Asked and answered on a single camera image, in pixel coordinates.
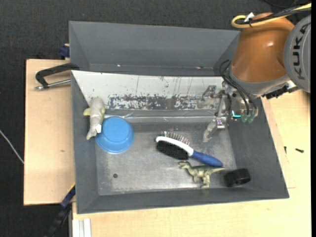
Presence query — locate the blue bowl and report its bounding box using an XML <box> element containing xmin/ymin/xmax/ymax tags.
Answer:
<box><xmin>95</xmin><ymin>116</ymin><xmax>135</xmax><ymax>155</ymax></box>

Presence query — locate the green toy dinosaur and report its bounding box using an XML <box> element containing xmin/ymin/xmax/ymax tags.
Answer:
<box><xmin>178</xmin><ymin>160</ymin><xmax>226</xmax><ymax>189</ymax></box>

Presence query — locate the black ring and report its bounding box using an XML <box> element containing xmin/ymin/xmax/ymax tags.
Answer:
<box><xmin>223</xmin><ymin>168</ymin><xmax>252</xmax><ymax>188</ymax></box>

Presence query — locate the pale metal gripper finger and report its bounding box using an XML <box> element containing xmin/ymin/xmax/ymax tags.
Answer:
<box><xmin>202</xmin><ymin>118</ymin><xmax>226</xmax><ymax>143</ymax></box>
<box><xmin>197</xmin><ymin>84</ymin><xmax>220</xmax><ymax>110</ymax></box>

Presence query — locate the grey toy elephant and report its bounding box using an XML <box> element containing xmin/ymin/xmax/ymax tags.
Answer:
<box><xmin>83</xmin><ymin>97</ymin><xmax>106</xmax><ymax>141</ymax></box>

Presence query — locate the white and blue brush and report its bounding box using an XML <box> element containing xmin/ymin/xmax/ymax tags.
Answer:
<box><xmin>155</xmin><ymin>130</ymin><xmax>224</xmax><ymax>168</ymax></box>

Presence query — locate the grey metal bin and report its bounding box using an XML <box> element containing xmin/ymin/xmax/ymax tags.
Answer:
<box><xmin>68</xmin><ymin>20</ymin><xmax>290</xmax><ymax>214</ymax></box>

